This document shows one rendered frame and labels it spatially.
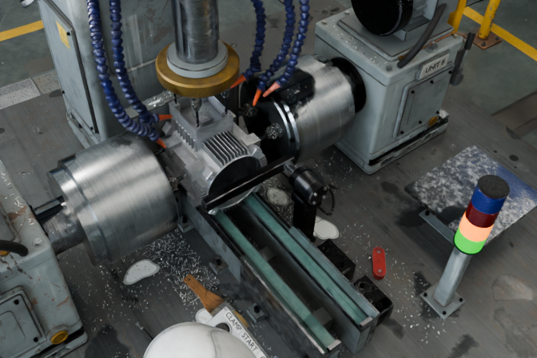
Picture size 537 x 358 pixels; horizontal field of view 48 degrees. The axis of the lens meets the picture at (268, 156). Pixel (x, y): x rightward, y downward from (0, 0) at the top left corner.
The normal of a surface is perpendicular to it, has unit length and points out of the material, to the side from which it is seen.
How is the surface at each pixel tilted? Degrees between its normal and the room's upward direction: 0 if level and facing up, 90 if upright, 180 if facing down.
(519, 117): 0
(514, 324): 0
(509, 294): 0
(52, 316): 90
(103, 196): 35
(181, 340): 13
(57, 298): 90
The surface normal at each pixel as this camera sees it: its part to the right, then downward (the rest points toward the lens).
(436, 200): 0.04, -0.69
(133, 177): 0.34, -0.28
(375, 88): -0.80, 0.41
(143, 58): 0.60, 0.59
